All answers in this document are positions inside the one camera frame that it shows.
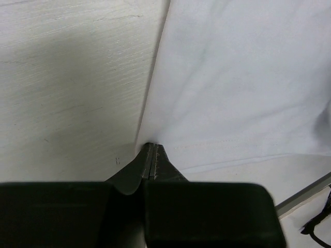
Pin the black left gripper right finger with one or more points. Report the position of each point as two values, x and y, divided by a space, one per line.
180 213

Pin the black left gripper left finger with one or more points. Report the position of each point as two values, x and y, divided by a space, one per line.
74 214

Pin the aluminium front rail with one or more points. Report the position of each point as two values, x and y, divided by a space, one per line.
301 197

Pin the white skirt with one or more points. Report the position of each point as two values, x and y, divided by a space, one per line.
240 81

